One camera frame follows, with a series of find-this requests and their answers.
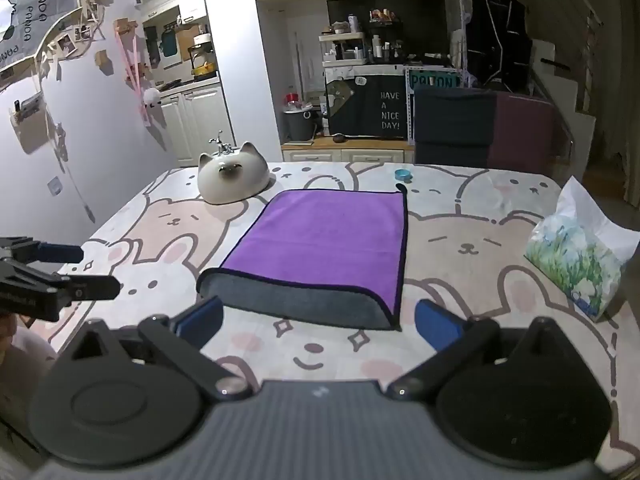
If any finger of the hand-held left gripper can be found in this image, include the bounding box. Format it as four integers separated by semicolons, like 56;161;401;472
0;236;85;264
50;274;121;302

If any black hanging jacket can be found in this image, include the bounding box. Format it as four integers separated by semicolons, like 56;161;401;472
467;0;533;93

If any white staircase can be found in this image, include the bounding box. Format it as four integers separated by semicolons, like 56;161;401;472
530;39;602;161

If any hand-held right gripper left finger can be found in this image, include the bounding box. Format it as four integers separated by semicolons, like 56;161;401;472
71;294;251;403

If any teal lettered sign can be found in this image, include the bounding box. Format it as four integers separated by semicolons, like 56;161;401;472
407;71;461;92

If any wall card holder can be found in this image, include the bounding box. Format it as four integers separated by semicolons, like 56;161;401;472
10;92;49;154

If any bear-print tablecloth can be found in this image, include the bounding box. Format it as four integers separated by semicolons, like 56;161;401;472
45;160;640;480

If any cat-shaped ceramic bowl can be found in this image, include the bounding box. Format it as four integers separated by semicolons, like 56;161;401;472
196;141;272;205

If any black lettered curtain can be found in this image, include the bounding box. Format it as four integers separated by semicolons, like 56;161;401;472
325;67;409;140

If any wall poster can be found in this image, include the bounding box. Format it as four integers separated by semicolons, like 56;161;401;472
0;0;109;93

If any silver metal ornament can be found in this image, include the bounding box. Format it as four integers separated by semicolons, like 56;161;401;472
207;130;237;156

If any grey trash bin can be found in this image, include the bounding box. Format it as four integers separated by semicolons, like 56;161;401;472
283;107;320;142

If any maroon chair cover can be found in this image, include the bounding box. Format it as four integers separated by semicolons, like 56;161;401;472
492;91;559;176

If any white kitchen cabinet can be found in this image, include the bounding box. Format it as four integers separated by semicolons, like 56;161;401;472
157;80;237;168

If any white shelf rack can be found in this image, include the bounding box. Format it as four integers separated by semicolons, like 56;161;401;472
319;31;369;67

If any dark navy chair cover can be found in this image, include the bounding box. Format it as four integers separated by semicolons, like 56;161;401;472
414;85;499;166

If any floral tissue pack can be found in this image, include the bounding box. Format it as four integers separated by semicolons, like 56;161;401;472
523;176;640;323

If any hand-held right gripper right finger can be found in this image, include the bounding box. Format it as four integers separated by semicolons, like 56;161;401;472
386;298;569;402

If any purple and grey towel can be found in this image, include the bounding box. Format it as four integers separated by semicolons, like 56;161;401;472
196;184;409;332

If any person's left forearm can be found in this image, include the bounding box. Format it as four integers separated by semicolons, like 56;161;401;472
0;316;57;411

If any pink ribbon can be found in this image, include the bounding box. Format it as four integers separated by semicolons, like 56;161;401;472
114;17;169;152

